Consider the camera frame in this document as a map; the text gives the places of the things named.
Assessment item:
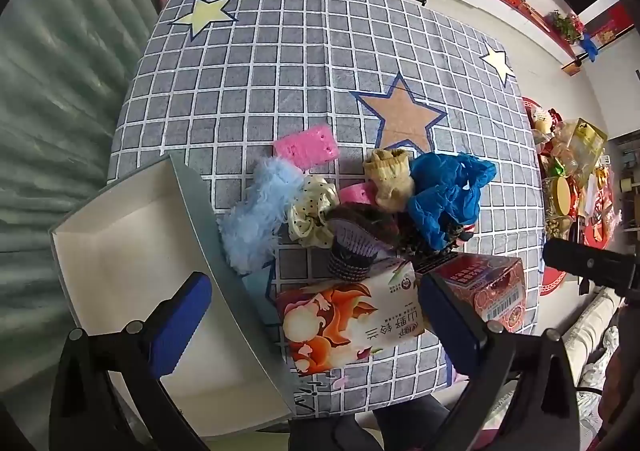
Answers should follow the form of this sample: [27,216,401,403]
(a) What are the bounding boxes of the white cardboard box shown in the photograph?
[48,154,301,442]

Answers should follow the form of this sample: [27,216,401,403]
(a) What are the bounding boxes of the person's leg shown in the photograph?
[290,396,453,451]

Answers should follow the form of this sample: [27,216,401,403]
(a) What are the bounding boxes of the blue crinkled cloth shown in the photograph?
[406,151,498,249]

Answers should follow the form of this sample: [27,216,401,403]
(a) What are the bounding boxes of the light blue fluffy cloth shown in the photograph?
[218,156,306,276]

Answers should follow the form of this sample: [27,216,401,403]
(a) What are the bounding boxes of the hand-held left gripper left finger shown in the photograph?
[47,272,213,451]

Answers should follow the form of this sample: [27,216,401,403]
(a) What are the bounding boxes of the grey checked star tablecloth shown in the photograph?
[107,0,546,419]

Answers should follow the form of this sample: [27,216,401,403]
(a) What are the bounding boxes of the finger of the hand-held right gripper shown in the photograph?
[542,237,640,302]

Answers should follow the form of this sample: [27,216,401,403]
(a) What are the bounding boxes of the purple striped knitted hat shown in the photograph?
[325,204,401,282]

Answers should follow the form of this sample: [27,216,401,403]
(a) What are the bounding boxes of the round tin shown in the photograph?
[545,176,576,227]

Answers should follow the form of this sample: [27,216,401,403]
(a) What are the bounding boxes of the red carton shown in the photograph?
[415,251,526,334]

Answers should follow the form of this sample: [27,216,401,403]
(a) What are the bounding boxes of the beige sock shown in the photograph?
[362,148,416,212]

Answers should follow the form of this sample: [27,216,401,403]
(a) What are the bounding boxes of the yellow snack bag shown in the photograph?
[565,118,608,182]

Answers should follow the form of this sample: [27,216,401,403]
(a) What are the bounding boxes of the potted flowers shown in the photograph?
[550,11,586,43]

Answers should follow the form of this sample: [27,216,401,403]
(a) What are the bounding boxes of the green curtain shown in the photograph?
[0,0,166,382]

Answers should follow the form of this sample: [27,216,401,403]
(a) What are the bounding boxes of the squirrel print tissue pack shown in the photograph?
[275,258,433,377]

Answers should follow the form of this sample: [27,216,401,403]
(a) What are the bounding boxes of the dark brown scrunchie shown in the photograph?
[397,218,458,259]

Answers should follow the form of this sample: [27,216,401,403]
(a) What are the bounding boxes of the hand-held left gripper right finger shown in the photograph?
[419,273,583,451]

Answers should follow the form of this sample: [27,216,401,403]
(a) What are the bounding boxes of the cream polka-dot scrunchie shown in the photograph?
[286,175,341,248]

